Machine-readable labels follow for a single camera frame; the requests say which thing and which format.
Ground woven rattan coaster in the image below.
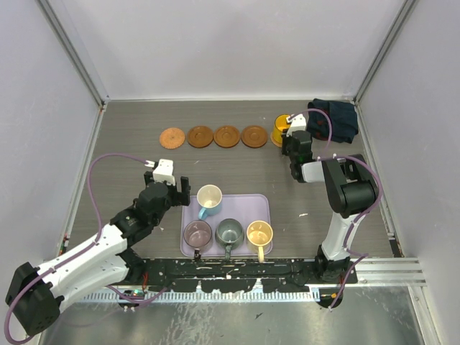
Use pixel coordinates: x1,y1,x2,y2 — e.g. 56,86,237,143
159,127,185,150
270,137,282,147

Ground light blue mug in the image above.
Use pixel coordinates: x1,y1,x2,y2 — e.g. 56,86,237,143
196,185,223,221

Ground purple glass mug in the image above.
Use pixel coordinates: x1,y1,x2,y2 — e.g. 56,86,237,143
183,220,213,261

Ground brown wooden coaster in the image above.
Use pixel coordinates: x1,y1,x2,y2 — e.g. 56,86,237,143
241,125,268,148
187,126,213,148
213,125,240,148

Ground grey-green ceramic mug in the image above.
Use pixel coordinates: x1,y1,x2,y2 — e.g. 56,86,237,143
215,218,244,261

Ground cream yellow mug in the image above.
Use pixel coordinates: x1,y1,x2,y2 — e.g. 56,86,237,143
246,220,273,263

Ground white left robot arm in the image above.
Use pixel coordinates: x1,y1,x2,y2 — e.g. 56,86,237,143
4,172,190,344

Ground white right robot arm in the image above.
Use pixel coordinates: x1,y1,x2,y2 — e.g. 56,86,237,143
281,130,380,283

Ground dark blue folded cloth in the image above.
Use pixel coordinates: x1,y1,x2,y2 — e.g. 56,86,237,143
307,98,359,144

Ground lilac plastic tray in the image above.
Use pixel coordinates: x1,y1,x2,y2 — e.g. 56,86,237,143
180,194,270,259

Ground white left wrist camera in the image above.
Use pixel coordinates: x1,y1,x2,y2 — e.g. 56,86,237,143
144,159,176,186

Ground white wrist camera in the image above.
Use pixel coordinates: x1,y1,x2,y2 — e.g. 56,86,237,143
144,159,176,186
286,113,307,137

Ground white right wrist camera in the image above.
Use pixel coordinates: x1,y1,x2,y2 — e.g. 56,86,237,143
286,113,307,137

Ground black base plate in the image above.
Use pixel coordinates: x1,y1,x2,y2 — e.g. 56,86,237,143
102,257,359,294

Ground aluminium front rail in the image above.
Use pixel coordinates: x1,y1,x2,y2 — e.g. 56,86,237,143
34,257,427,288

